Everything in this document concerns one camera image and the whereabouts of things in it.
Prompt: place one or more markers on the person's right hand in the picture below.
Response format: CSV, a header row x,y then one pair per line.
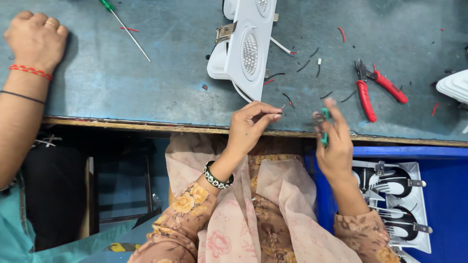
x,y
334,153

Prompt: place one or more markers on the white double LED light fixture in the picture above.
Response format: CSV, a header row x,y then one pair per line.
x,y
243,47

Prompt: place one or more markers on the pink floral scarf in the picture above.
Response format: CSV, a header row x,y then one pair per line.
x,y
234,226

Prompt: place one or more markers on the metal frame under table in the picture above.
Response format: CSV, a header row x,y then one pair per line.
x,y
124,215

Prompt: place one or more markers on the white fixture with black heatsinks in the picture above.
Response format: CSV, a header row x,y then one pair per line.
x,y
398,190

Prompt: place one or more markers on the black white beaded bangle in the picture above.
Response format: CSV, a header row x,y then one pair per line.
x,y
215,181

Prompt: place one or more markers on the black thread wristband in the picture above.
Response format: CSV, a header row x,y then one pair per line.
x,y
22,96

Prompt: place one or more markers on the yellow black striped object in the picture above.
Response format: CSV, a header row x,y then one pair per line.
x,y
122,247

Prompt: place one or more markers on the white light fixture housing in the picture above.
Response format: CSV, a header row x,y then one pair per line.
x,y
455,87

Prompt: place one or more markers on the blue plastic crate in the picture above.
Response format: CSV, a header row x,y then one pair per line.
x,y
446,197

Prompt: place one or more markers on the person's left hand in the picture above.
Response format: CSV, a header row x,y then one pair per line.
x,y
246,128

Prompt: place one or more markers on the brown floral dress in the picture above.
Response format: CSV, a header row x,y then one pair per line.
x,y
182,215

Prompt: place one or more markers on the person's right fingers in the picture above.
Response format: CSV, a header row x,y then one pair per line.
x,y
333,113

